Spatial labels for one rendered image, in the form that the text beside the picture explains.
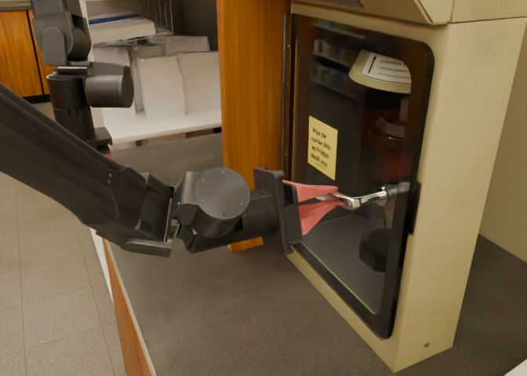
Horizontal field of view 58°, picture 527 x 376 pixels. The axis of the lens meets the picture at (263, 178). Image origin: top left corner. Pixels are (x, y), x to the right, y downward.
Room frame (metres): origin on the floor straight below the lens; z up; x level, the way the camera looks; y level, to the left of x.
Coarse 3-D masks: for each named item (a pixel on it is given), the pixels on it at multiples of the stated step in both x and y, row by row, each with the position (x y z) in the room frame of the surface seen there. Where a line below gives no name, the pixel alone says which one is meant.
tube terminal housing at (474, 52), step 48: (480, 0) 0.50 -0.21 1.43; (432, 48) 0.50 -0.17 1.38; (480, 48) 0.50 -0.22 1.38; (432, 96) 0.49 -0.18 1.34; (480, 96) 0.51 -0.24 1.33; (432, 144) 0.48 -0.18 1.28; (480, 144) 0.52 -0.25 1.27; (432, 192) 0.49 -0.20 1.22; (480, 192) 0.53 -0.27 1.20; (432, 240) 0.50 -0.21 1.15; (432, 288) 0.50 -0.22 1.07; (432, 336) 0.51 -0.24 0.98
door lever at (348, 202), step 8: (336, 192) 0.54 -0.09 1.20; (376, 192) 0.52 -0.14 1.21; (384, 192) 0.52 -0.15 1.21; (320, 200) 0.56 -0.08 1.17; (328, 200) 0.54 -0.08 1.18; (336, 200) 0.52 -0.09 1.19; (344, 200) 0.51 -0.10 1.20; (352, 200) 0.50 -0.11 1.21; (360, 200) 0.50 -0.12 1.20; (368, 200) 0.51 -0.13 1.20; (376, 200) 0.51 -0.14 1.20; (384, 200) 0.51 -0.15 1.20; (352, 208) 0.50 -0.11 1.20
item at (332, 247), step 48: (336, 48) 0.63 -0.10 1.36; (384, 48) 0.55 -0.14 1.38; (336, 96) 0.63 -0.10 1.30; (384, 96) 0.54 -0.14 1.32; (336, 144) 0.62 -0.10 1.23; (384, 144) 0.53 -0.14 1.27; (336, 240) 0.60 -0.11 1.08; (384, 240) 0.51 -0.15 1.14; (336, 288) 0.59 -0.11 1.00; (384, 288) 0.50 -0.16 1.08; (384, 336) 0.49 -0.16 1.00
